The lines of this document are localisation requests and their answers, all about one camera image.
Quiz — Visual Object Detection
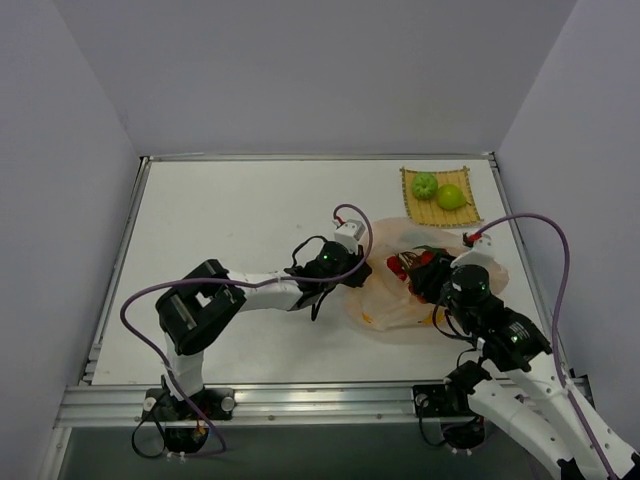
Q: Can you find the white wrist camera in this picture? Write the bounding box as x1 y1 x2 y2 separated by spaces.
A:
334 220 366 252
450 234 494 269

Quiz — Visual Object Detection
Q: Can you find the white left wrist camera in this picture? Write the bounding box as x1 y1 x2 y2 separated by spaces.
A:
334 220 366 252

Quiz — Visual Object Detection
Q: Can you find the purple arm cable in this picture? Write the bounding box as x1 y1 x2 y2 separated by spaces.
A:
467 213 619 480
119 203 376 457

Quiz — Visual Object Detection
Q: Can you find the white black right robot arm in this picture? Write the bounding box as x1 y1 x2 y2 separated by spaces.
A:
408 255 639 479

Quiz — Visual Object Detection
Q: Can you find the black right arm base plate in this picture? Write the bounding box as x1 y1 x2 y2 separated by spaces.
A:
412 383 473 418

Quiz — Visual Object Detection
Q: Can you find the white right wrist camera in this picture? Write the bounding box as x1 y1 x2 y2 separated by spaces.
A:
450 234 494 269

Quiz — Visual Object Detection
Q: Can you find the green fake pear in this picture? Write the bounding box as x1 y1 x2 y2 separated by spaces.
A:
411 172 439 200

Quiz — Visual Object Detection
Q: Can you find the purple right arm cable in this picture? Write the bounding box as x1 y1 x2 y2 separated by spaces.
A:
467 213 619 480

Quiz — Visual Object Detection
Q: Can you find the translucent printed plastic bag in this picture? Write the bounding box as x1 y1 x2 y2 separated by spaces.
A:
343 217 510 332

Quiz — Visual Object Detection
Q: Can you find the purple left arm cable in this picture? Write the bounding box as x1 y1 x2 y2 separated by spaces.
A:
119 203 376 457

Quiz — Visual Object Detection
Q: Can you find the green fake apple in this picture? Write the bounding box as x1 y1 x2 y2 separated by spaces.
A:
436 184 468 211

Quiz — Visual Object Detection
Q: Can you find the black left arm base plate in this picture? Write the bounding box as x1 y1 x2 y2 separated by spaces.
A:
143 388 236 422

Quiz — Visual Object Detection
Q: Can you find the yellow woven bamboo mat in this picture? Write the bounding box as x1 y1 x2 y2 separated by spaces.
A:
400 166 482 228

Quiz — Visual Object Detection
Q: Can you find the red fake cherry tomatoes bunch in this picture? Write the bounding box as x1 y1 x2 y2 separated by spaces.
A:
386 245 453 304

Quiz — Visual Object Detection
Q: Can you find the aluminium front frame rail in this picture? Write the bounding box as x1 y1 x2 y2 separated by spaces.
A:
54 381 416 430

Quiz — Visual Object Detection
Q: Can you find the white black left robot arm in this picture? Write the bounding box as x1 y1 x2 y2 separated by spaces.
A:
155 241 372 419

